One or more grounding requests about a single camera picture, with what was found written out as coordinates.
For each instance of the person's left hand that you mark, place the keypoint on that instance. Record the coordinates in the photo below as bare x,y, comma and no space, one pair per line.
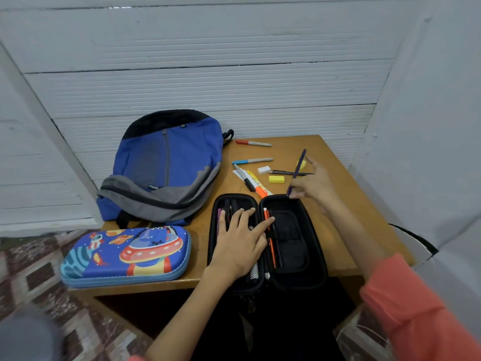
236,248

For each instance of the blue-capped grey marker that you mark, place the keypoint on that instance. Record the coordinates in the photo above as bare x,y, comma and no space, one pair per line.
252,160

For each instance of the white paper slip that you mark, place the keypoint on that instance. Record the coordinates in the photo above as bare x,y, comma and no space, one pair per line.
237,176

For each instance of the person's right fingers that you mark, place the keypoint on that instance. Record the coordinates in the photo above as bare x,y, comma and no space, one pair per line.
306,186

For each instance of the dark slim pen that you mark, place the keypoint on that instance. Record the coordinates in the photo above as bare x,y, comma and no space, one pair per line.
282,172

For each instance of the person's right forearm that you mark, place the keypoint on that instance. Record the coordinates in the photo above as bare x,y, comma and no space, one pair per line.
353,240

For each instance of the red-capped grey marker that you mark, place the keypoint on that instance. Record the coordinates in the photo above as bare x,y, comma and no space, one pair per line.
253,143

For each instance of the blue and grey backpack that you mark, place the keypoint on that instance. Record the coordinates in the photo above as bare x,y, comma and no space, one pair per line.
165,165

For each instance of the black pen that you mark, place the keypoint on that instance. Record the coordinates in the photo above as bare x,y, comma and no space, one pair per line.
278,248

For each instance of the pink shirt sleeve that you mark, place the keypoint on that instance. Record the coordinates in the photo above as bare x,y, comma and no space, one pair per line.
417,312

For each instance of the person's left thumb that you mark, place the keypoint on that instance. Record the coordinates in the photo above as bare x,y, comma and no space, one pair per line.
263,245

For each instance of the clear plastic bag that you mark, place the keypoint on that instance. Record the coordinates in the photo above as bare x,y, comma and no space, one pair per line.
360,334

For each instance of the black-capped white marker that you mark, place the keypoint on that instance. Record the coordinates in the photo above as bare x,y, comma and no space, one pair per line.
244,178

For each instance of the person's left forearm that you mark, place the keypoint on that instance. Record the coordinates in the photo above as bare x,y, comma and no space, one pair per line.
191,315

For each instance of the person's left little finger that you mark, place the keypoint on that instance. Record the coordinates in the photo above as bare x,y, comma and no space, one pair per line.
222,230

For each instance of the white dotted pen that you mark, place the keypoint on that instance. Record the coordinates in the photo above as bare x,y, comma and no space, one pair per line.
254,272

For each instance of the purple pen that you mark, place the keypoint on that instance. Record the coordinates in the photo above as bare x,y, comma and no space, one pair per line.
297,171

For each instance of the yellow pen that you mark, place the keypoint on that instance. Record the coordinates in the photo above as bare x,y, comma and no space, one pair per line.
263,186

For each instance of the blue space-print pencil case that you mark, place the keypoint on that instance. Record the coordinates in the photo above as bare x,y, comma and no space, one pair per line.
127,255

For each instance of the white eraser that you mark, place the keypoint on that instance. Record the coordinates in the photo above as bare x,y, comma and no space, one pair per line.
264,169

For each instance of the yellow eraser block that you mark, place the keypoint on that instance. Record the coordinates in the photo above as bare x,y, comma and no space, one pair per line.
276,179

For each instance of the pink pen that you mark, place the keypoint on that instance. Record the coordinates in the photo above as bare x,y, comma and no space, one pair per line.
219,221

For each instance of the black pencil case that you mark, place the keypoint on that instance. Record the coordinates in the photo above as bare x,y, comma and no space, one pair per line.
297,244

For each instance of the orange pen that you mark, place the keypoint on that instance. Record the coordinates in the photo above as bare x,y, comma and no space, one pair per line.
271,248

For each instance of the person's left middle finger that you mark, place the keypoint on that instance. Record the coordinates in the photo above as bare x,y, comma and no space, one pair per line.
248,218

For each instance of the person's right hand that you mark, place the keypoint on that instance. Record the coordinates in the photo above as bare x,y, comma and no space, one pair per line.
319,189

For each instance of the orange highlighter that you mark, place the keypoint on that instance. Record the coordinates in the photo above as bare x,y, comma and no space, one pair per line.
257,187

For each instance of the small yellow sticky pad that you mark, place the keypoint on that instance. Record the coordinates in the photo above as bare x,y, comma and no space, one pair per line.
302,164

